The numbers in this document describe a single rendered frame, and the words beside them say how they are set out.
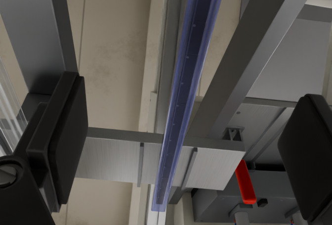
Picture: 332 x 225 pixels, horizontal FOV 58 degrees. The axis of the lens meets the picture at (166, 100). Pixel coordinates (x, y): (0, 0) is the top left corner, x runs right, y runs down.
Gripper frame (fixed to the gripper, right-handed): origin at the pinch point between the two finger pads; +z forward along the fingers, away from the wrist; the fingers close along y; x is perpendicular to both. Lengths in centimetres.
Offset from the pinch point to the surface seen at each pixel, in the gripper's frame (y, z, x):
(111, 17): -43, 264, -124
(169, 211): 6, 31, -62
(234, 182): 13.5, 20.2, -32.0
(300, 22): 138, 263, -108
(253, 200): 11.8, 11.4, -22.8
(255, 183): 17.1, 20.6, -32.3
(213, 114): 7.1, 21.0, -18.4
